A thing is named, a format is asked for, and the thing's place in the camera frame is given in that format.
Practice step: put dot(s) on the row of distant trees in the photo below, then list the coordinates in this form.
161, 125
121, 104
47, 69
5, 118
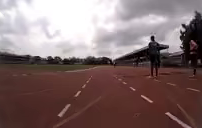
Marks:
75, 60

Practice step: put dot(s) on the red running track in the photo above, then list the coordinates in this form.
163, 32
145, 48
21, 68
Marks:
105, 100

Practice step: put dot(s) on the covered grandstand building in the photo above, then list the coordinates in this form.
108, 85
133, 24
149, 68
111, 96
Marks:
139, 56

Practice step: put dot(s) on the person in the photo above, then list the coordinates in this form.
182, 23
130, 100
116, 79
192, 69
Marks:
193, 57
153, 56

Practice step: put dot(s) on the green grass field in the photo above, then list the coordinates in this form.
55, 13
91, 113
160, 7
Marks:
45, 67

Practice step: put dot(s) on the low long building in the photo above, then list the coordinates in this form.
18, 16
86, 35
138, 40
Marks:
5, 57

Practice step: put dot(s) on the dark trees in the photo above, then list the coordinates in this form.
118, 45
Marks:
199, 38

